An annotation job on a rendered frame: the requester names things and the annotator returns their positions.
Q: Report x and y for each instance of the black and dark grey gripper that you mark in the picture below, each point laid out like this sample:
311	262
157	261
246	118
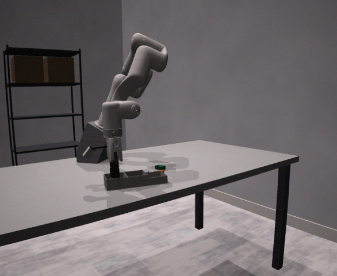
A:
114	152

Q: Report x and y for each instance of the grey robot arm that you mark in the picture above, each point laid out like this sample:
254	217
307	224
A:
146	55

